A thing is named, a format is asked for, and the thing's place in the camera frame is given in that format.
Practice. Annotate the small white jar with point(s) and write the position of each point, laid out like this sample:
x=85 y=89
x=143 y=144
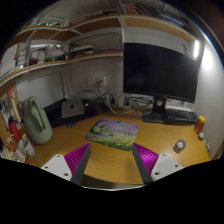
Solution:
x=201 y=136

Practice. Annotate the small patterned computer mouse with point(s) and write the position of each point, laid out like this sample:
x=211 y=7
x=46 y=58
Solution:
x=180 y=145

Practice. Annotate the white mug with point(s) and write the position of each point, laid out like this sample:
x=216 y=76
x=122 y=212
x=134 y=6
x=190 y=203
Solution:
x=26 y=147

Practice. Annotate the black keyboard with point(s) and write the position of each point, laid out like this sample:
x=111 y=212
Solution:
x=180 y=117

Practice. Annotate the orange pill bottle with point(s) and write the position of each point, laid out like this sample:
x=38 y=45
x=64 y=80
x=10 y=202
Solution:
x=199 y=124

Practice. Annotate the silver mini desktop computer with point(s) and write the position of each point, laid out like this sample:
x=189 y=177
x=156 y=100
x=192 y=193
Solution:
x=72 y=108

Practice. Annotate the black computer monitor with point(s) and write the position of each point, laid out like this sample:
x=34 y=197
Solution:
x=161 y=73

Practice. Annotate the black flat box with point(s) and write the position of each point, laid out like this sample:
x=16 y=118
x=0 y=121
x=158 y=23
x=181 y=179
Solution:
x=55 y=118

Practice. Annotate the wooden wall shelf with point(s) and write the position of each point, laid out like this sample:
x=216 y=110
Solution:
x=79 y=30

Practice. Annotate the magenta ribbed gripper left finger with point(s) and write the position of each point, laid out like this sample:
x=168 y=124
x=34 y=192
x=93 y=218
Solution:
x=71 y=166

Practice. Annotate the green plastic watering can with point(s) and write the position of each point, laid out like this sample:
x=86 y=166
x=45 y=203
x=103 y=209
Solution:
x=36 y=121

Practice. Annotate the white wall power socket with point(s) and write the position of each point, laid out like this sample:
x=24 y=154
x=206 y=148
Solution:
x=101 y=81

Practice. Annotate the floral landscape mouse pad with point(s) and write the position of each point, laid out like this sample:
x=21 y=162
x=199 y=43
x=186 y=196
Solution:
x=112 y=133

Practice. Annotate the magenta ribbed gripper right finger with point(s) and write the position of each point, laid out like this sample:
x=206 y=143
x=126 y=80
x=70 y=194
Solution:
x=153 y=166

